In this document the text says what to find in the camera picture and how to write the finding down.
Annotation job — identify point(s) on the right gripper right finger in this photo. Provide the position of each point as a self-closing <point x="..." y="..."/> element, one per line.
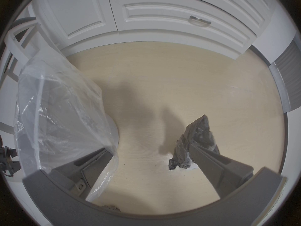
<point x="218" y="171"/>

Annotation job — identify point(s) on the white wardrobe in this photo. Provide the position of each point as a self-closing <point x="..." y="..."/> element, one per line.
<point x="152" y="13"/>

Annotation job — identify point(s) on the clear plastic bag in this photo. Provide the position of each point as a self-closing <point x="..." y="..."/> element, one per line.
<point x="58" y="98"/>

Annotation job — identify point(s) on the crumpled black plastic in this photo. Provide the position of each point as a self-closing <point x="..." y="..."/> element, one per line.
<point x="199" y="131"/>

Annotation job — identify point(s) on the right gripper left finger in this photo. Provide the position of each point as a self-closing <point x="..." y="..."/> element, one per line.
<point x="89" y="171"/>

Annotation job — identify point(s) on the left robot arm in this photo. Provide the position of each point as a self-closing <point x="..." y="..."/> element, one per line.
<point x="7" y="156"/>

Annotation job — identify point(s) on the grey and white chair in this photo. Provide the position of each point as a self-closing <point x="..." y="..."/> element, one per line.
<point x="16" y="46"/>

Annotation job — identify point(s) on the white printed wrapper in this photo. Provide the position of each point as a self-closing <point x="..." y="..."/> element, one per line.
<point x="193" y="167"/>

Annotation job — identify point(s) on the white trash bin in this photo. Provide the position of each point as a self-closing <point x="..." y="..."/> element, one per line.
<point x="112" y="133"/>

